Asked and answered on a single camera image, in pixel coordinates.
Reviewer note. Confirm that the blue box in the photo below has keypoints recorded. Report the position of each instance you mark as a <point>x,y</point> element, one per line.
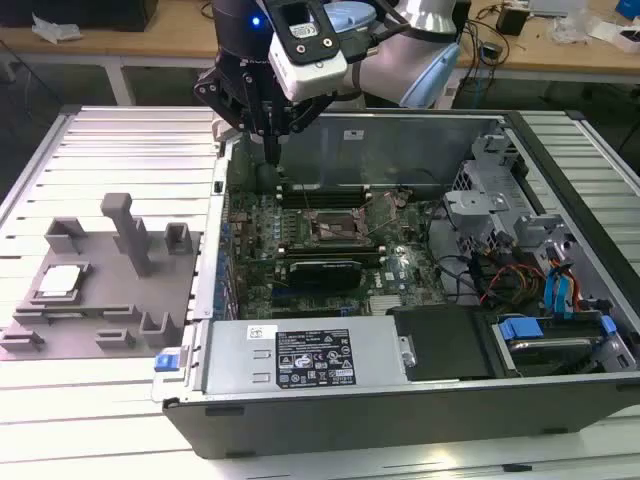
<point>629,9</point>

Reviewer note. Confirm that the small black box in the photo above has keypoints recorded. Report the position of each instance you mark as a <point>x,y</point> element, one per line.
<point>511,22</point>

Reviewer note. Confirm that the grey flat box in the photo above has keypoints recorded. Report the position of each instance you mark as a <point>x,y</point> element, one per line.
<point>557,5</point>

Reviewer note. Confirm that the silver CPU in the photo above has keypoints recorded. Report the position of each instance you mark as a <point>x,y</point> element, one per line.
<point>60,281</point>

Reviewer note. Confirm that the green motherboard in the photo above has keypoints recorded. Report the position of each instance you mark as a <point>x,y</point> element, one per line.
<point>410,235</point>

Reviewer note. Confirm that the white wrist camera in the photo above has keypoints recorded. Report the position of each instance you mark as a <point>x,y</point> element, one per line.
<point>315,75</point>

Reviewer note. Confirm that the black graphics card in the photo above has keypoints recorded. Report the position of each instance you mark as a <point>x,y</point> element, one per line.
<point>325,274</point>

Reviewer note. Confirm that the small power adapter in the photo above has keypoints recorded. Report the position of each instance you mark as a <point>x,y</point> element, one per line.
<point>490,51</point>

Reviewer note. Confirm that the black tower box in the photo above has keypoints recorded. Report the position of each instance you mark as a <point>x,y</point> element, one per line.
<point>465,15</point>

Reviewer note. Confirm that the white cardboard box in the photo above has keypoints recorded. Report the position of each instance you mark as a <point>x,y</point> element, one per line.
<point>625,40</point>

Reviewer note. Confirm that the black plastic bay cover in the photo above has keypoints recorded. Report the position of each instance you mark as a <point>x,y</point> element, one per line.
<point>440,345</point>

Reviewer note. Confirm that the grey metal drive cage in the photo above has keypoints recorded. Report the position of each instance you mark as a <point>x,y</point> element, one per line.
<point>472,201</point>

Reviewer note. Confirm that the blue case latch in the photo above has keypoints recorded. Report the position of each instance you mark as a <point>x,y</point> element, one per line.
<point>166,362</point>

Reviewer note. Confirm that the grey parts rack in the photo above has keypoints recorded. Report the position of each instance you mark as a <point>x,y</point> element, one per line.
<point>110,305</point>

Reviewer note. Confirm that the silver chipset heat sink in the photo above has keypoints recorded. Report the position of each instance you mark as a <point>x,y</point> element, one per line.
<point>385,305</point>

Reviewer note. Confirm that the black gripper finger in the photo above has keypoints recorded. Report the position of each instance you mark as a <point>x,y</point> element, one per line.
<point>220,97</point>
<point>310,112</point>

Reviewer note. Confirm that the hard disk in blue carrier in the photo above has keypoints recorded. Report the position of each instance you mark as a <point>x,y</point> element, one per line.
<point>550,350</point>

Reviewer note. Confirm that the black computer box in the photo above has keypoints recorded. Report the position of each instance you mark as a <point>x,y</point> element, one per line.
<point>135,12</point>

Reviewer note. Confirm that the grey power supply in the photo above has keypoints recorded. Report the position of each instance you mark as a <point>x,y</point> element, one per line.
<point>235,357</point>

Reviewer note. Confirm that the long wooden desk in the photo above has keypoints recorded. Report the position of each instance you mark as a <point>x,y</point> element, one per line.
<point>150,42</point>

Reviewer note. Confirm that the open black PC case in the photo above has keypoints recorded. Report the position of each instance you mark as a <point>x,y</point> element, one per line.
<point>350,425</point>

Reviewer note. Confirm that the clear plastic bags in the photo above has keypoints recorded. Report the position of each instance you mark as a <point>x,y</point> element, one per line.
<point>567,27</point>

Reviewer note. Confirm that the white crumpled bag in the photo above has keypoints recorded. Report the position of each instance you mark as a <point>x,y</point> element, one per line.
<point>55,31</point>

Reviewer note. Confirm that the green RAM stick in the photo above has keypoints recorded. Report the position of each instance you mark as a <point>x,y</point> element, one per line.
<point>75,313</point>

